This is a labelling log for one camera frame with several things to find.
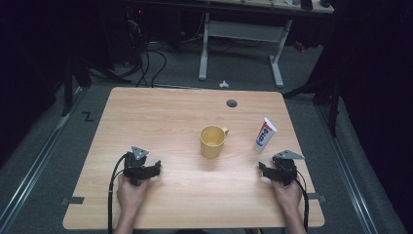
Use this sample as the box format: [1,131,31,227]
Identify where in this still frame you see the yellow cup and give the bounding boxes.
[199,125,230,160]

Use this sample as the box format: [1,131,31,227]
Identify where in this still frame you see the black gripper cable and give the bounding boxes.
[107,152,130,234]
[274,157,310,232]

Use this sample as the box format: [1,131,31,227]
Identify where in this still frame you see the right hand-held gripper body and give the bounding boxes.
[268,149,306,187]

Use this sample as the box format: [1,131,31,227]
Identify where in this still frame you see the grey tape strip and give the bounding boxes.
[306,192,327,205]
[60,196,86,207]

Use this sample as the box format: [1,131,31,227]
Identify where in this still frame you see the white toothpaste tube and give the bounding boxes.
[253,117,279,153]

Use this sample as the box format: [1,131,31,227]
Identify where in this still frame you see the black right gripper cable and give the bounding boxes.
[274,157,310,232]

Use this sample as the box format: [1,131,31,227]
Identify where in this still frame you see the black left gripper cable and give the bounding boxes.
[107,152,130,234]

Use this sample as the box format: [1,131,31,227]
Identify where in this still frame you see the person's right hand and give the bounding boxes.
[271,178,304,213]

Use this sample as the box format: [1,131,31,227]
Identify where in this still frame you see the dark computer tower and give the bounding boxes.
[124,5,146,67]

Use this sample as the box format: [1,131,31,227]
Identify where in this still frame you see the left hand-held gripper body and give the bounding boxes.
[122,145,154,187]

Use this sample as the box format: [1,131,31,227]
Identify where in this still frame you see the metal floor rail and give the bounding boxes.
[0,87,88,230]
[316,104,380,234]

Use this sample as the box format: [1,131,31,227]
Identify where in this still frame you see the black floor cables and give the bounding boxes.
[128,19,169,89]

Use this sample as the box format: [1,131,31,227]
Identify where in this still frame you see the black metal stand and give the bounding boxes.
[282,76,343,138]
[60,58,94,117]

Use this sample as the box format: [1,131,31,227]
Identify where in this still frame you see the person's left hand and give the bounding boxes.
[116,174,151,215]

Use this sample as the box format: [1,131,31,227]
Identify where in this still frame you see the desk with white frame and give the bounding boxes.
[197,0,335,89]

